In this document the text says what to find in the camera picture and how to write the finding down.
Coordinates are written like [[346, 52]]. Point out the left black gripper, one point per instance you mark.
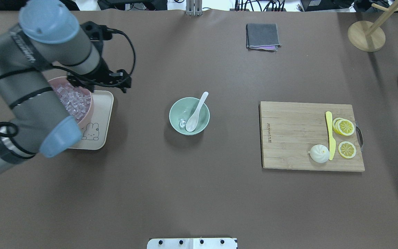
[[103, 71]]

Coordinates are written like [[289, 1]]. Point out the single clear ice cube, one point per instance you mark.
[[182, 123]]

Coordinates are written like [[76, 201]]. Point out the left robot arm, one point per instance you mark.
[[48, 36]]

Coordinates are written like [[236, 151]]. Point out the clear ice cubes pile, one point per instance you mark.
[[74, 99]]

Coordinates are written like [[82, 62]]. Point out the mint green bowl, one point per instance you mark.
[[183, 109]]

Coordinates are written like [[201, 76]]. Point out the beige rabbit tray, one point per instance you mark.
[[95, 127]]

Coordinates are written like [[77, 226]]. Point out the grey folded cloth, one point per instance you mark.
[[258, 35]]

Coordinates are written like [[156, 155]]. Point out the purple cloth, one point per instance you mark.
[[267, 48]]

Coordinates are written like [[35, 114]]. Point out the bamboo cutting board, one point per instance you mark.
[[290, 129]]

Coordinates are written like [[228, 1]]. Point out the white steamed bun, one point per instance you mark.
[[319, 153]]

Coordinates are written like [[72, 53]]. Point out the yellow plastic knife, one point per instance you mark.
[[332, 141]]

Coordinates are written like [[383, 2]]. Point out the stacked lemon slices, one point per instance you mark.
[[343, 126]]

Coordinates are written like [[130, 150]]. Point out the single lemon slice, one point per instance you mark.
[[347, 150]]

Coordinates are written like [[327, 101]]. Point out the wooden mug tree stand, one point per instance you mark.
[[369, 36]]

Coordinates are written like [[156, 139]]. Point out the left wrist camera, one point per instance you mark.
[[98, 34]]

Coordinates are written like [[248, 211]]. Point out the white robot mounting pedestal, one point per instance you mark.
[[192, 243]]

